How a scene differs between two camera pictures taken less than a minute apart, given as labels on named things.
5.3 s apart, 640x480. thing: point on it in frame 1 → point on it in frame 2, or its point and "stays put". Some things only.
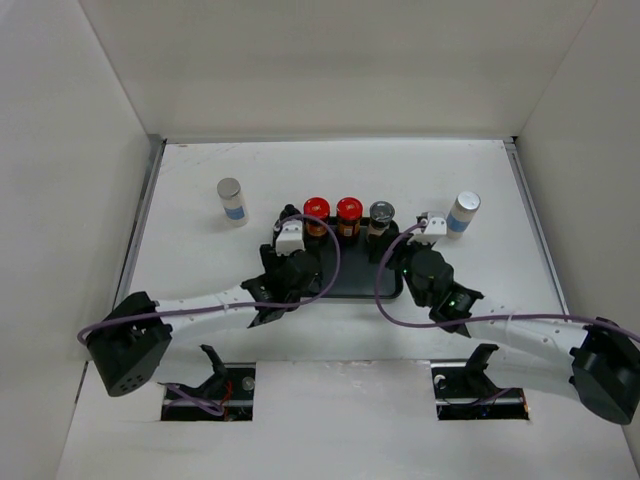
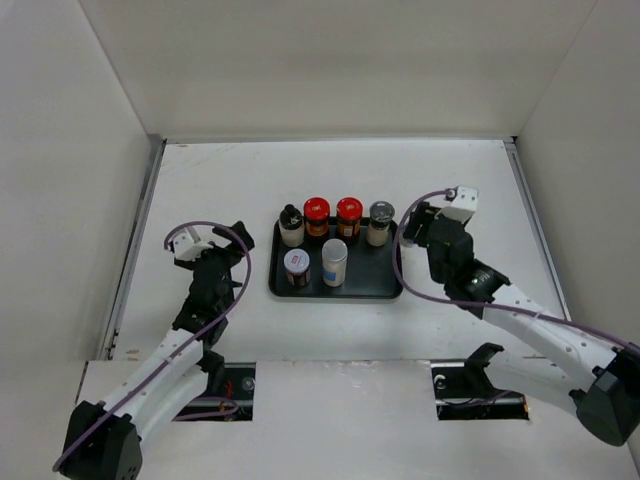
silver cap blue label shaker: (233, 202) → (334, 258)
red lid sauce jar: (349, 214) stays put
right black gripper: (377, 245) → (421, 217)
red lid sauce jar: (315, 230) stays put
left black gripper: (272, 260) → (215, 251)
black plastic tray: (347, 270) stays put
